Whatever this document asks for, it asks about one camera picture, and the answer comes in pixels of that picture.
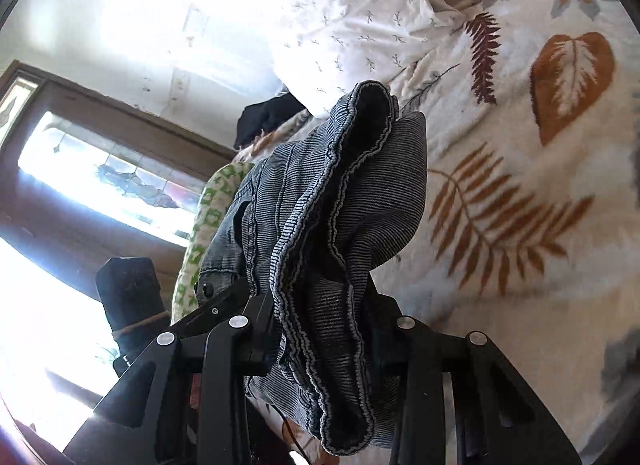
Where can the black cloth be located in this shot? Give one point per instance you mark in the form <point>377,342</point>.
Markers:
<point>265,117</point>

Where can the wooden framed window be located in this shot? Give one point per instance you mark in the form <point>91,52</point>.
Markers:
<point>100,165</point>

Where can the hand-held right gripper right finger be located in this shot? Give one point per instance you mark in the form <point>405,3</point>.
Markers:
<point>387,335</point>

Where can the white leaf-print fleece blanket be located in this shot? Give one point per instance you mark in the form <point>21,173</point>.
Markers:
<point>500,245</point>

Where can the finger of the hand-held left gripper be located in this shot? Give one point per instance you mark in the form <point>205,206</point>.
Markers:
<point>215,307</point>

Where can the white sprig-print pillow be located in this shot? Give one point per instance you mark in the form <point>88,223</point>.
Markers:
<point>350,20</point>

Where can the green patterned cloth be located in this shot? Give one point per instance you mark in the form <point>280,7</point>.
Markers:
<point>210,215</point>

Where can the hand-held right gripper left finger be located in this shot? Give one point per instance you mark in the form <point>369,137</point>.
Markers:
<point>260,340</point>

